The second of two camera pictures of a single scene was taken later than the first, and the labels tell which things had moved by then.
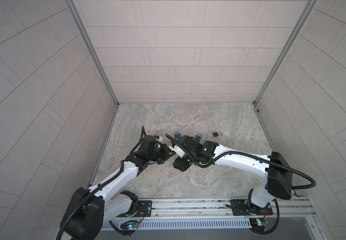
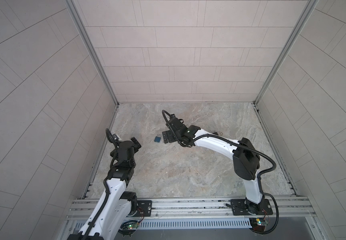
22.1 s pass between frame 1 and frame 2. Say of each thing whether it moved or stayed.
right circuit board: stayed
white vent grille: stayed
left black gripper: moved
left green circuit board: stayed
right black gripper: moved
